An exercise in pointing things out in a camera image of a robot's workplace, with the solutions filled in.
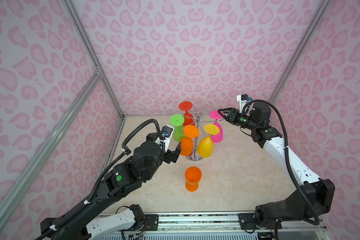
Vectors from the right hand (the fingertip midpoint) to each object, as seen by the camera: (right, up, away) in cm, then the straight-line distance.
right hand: (221, 111), depth 72 cm
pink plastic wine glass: (-2, -2, +3) cm, 4 cm away
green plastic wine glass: (-21, -4, +3) cm, 22 cm away
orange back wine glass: (-13, -32, +3) cm, 35 cm away
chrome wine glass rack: (-11, -4, +3) cm, 12 cm away
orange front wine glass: (-16, -16, +4) cm, 23 cm away
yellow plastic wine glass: (-7, -17, +2) cm, 18 cm away
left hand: (-23, -11, -12) cm, 28 cm away
